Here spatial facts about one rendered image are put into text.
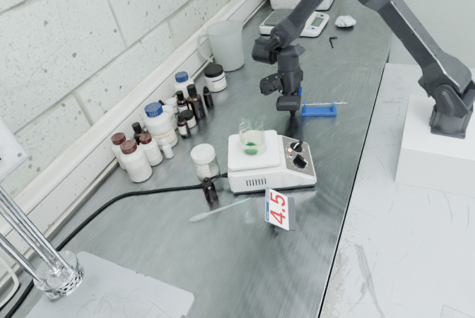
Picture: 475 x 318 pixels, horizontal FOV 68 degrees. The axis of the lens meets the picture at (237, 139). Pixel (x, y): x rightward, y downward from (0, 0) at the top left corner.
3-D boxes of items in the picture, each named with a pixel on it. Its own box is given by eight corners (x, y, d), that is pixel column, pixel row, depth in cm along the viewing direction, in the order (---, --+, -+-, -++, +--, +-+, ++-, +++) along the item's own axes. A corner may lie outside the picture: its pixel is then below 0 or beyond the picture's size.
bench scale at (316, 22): (317, 39, 141) (317, 27, 138) (258, 35, 152) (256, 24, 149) (330, 19, 153) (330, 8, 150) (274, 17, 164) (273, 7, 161)
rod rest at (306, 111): (336, 109, 104) (336, 98, 102) (336, 116, 102) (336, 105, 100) (302, 109, 107) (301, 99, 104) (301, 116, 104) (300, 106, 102)
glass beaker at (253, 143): (247, 162, 81) (242, 134, 75) (237, 147, 85) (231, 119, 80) (275, 151, 82) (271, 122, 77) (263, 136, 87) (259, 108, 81)
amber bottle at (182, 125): (185, 130, 108) (179, 109, 103) (192, 133, 106) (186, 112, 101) (178, 136, 106) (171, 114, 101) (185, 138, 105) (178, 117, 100)
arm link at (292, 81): (302, 50, 102) (280, 51, 104) (297, 84, 89) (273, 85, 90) (303, 75, 107) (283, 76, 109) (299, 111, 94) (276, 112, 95)
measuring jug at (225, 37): (207, 80, 129) (198, 42, 119) (200, 65, 139) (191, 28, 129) (255, 66, 131) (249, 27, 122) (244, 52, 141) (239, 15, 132)
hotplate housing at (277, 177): (308, 150, 93) (307, 126, 88) (317, 187, 83) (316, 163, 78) (225, 160, 95) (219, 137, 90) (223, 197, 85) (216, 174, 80)
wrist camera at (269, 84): (282, 66, 100) (259, 68, 101) (280, 79, 94) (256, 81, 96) (285, 84, 103) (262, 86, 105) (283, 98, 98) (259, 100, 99)
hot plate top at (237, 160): (276, 131, 88) (276, 128, 88) (280, 165, 79) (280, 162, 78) (229, 137, 89) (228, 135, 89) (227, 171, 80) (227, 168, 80)
